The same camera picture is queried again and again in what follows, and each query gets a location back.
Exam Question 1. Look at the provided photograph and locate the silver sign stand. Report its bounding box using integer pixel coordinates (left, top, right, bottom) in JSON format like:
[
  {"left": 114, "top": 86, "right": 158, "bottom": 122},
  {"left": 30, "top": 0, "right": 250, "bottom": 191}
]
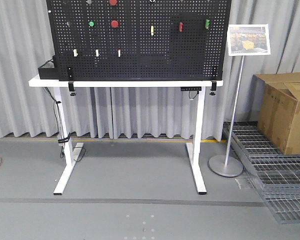
[{"left": 208, "top": 24, "right": 271, "bottom": 178}]

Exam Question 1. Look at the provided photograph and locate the green toggle switch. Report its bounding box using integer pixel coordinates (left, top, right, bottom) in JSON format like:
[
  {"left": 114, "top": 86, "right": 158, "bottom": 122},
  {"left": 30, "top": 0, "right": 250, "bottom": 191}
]
[{"left": 205, "top": 19, "right": 211, "bottom": 30}]

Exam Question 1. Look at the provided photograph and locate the metal floor grating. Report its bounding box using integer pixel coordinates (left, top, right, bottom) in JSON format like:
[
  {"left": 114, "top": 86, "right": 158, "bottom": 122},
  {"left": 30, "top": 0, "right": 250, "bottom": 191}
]
[{"left": 231, "top": 121, "right": 300, "bottom": 224}]

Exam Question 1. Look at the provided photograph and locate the grey curtain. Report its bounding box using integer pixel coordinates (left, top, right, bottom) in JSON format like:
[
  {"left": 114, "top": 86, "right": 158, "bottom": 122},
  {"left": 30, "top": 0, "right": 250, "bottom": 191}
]
[{"left": 0, "top": 0, "right": 300, "bottom": 140}]

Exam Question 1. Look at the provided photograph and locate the red push button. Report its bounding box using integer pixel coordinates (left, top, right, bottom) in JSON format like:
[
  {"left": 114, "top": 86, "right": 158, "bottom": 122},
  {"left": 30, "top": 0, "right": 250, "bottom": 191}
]
[
  {"left": 109, "top": 0, "right": 118, "bottom": 6},
  {"left": 110, "top": 20, "right": 119, "bottom": 28}
]

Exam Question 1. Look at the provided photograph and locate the yellow toggle switch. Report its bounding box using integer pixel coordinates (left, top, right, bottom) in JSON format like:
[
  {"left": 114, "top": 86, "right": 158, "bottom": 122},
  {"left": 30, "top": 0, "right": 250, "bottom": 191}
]
[{"left": 150, "top": 25, "right": 154, "bottom": 36}]

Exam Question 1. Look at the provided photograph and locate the white standing desk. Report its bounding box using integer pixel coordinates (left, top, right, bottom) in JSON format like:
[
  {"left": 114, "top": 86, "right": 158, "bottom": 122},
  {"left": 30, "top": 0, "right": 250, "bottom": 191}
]
[{"left": 28, "top": 75, "right": 224, "bottom": 196}]

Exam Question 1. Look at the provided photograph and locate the yellowish white rocker switch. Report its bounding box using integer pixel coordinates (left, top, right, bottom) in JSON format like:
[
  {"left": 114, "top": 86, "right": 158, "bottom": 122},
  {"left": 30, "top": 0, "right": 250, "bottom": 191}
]
[{"left": 73, "top": 49, "right": 78, "bottom": 57}]

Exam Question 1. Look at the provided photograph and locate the red toggle switch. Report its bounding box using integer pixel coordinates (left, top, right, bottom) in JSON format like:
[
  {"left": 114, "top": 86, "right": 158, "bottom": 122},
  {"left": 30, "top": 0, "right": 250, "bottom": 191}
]
[{"left": 179, "top": 22, "right": 183, "bottom": 32}]

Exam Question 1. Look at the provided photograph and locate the black desk power cable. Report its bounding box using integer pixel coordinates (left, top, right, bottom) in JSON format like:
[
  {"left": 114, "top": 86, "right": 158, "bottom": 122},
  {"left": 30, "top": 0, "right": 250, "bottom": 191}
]
[{"left": 42, "top": 86, "right": 66, "bottom": 159}]

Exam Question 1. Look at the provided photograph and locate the black box on desk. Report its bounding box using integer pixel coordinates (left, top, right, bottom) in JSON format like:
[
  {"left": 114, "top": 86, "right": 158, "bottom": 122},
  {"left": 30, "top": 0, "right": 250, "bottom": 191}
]
[{"left": 38, "top": 55, "right": 60, "bottom": 80}]

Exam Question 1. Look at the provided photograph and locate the desk height control panel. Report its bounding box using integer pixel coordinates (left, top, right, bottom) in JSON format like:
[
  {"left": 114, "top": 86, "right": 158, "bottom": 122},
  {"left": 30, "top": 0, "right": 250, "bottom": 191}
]
[{"left": 180, "top": 86, "right": 202, "bottom": 92}]

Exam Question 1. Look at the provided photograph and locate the black board clamp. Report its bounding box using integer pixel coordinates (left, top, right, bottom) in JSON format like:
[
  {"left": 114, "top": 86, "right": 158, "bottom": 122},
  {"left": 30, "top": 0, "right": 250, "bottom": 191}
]
[
  {"left": 209, "top": 66, "right": 218, "bottom": 96},
  {"left": 67, "top": 66, "right": 77, "bottom": 97}
]

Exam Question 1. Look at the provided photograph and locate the black perforated pegboard panel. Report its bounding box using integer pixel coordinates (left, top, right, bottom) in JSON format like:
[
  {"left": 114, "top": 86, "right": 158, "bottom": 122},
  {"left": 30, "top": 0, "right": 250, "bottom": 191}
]
[{"left": 46, "top": 0, "right": 232, "bottom": 81}]

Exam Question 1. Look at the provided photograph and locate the cardboard box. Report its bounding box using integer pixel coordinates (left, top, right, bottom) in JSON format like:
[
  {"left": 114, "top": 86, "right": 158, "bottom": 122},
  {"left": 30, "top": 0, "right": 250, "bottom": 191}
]
[{"left": 255, "top": 72, "right": 300, "bottom": 155}]

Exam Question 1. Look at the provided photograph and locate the right black board clamp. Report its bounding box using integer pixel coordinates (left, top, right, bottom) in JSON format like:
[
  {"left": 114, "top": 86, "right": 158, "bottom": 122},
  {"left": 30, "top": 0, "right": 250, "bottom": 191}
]
[{"left": 209, "top": 66, "right": 218, "bottom": 96}]

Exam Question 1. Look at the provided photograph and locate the left black board clamp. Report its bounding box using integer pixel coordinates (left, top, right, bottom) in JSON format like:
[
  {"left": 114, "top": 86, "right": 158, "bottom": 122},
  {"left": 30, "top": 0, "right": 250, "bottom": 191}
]
[{"left": 67, "top": 66, "right": 77, "bottom": 97}]

